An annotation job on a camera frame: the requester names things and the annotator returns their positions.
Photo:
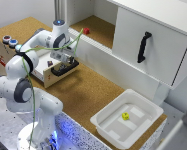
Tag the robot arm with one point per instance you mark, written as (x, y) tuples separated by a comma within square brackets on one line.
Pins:
[(18, 88)]

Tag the green button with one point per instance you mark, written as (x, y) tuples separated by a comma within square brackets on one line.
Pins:
[(18, 47)]

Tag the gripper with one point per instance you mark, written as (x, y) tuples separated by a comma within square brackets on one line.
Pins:
[(59, 54)]

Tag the white cabinet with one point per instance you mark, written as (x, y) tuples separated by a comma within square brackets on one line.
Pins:
[(103, 63)]

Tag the white plastic box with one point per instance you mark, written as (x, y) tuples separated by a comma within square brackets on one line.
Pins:
[(113, 128)]

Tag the purple block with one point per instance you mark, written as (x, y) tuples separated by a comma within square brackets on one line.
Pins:
[(49, 62)]

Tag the white sliding door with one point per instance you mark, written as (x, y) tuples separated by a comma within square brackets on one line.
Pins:
[(159, 56)]

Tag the red button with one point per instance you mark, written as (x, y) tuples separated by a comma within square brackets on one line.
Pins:
[(6, 38)]

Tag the yellow block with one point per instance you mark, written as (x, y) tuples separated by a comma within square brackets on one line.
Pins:
[(125, 116)]

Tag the wooden drawer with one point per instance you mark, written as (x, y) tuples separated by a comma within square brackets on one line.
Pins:
[(52, 79)]

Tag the blue button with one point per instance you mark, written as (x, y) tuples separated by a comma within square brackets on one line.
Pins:
[(13, 42)]

